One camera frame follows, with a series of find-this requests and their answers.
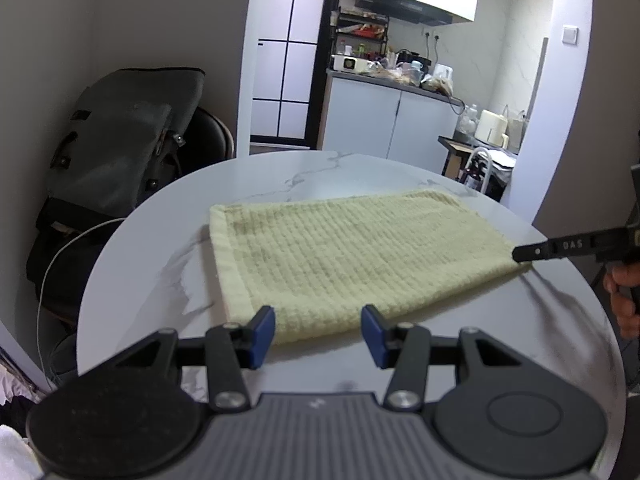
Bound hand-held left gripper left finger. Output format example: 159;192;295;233
82;305;277;411

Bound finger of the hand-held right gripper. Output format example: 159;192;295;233
512;241;551;263

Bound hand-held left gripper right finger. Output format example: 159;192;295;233
361;304;548;411

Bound yellow towel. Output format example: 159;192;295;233
209;190;531;346

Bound person's right hand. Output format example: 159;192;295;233
602;264;640;341

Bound white metal stand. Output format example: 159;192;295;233
467;146;493;193

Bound wooden side table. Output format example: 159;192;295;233
438;136;516;196

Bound cream air fryer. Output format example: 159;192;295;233
474;109;510;146

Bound clear plastic bottles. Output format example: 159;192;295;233
456;105;478;133

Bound plastic food bag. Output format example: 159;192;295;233
422;77;455;96

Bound black bag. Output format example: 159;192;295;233
25;200;126;321

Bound white kitchen base cabinet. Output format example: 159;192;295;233
320;70;465;173

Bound grey backpack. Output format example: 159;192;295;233
45;67;207;221

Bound white countertop appliance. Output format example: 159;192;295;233
331;55;373;75

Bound black-framed glass door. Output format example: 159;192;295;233
250;0;336;148

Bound black range hood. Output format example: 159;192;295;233
356;0;453;26

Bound white cloth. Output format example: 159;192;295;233
0;425;43;480

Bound black spice rack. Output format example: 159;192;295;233
331;8;390;61

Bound white cable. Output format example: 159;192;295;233
36;217;126;391

